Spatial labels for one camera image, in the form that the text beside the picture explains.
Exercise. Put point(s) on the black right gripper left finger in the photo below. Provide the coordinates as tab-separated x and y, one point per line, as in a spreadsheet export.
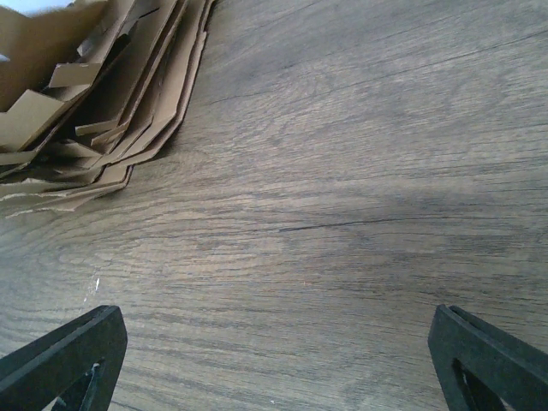
74	367

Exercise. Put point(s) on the stack of flat cardboard blanks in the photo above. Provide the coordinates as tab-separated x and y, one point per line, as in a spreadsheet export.
89	89

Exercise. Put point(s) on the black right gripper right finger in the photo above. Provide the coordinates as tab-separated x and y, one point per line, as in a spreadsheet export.
480	367

